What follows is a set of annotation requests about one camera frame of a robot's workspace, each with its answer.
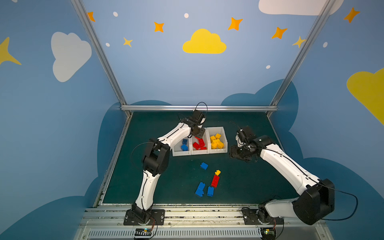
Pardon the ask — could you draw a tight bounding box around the aluminium frame right post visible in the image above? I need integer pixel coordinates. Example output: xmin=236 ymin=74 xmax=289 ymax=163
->
xmin=267 ymin=0 xmax=336 ymax=118

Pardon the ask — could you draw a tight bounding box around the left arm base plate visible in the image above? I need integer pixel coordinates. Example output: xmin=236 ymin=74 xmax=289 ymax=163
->
xmin=123 ymin=209 xmax=165 ymax=226

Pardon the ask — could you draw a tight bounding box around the middle white bin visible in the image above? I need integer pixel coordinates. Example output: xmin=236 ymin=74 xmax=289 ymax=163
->
xmin=189 ymin=128 xmax=211 ymax=155

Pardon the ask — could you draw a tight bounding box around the aluminium frame left post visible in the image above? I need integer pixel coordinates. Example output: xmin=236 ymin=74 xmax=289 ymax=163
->
xmin=71 ymin=0 xmax=127 ymax=107

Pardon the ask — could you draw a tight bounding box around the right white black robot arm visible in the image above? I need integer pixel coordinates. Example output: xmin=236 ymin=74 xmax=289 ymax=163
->
xmin=230 ymin=126 xmax=335 ymax=225

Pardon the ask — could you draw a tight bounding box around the aluminium rail front base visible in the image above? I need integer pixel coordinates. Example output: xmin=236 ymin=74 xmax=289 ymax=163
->
xmin=74 ymin=204 xmax=333 ymax=240

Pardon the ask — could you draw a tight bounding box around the aluminium frame post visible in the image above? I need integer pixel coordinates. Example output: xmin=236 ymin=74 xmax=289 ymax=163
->
xmin=267 ymin=0 xmax=336 ymax=118
xmin=71 ymin=0 xmax=127 ymax=107

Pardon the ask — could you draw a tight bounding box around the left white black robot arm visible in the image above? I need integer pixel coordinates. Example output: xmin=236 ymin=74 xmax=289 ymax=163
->
xmin=132 ymin=110 xmax=206 ymax=219

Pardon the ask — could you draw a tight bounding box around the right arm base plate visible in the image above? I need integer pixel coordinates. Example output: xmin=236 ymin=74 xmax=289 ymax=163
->
xmin=241 ymin=207 xmax=284 ymax=225

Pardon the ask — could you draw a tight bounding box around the circuit board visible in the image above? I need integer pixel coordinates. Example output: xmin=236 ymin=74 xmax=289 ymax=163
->
xmin=261 ymin=228 xmax=277 ymax=240
xmin=133 ymin=228 xmax=155 ymax=240

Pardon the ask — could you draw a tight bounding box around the long blue brick bottom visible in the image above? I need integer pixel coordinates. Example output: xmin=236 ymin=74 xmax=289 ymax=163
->
xmin=195 ymin=182 xmax=206 ymax=197

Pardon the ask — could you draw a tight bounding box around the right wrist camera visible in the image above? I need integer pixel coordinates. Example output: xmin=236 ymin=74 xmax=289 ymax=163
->
xmin=235 ymin=129 xmax=245 ymax=148

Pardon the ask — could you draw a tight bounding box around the right circuit board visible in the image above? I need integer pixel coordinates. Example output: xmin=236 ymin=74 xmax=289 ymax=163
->
xmin=261 ymin=228 xmax=277 ymax=240

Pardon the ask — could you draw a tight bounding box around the long red brick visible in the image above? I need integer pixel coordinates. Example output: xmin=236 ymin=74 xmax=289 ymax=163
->
xmin=196 ymin=137 xmax=206 ymax=148
xmin=211 ymin=175 xmax=220 ymax=188

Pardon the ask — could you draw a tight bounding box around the left white bin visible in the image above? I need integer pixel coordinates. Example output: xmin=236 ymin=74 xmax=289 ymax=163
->
xmin=168 ymin=128 xmax=191 ymax=157

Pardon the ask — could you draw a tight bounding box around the aluminium frame back bar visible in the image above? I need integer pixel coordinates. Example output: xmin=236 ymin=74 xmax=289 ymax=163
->
xmin=121 ymin=104 xmax=278 ymax=112

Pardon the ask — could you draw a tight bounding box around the red curved brick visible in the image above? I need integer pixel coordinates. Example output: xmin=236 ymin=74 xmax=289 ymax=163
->
xmin=193 ymin=143 xmax=201 ymax=150

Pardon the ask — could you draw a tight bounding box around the right white bin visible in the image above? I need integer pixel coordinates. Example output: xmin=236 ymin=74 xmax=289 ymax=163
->
xmin=206 ymin=127 xmax=228 ymax=154

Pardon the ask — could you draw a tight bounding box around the white bin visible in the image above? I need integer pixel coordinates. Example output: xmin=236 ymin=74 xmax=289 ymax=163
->
xmin=206 ymin=127 xmax=228 ymax=154
xmin=168 ymin=128 xmax=191 ymax=157
xmin=189 ymin=128 xmax=211 ymax=155

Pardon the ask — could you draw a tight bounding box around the left circuit board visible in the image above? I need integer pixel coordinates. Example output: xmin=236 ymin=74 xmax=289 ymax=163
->
xmin=133 ymin=228 xmax=155 ymax=240

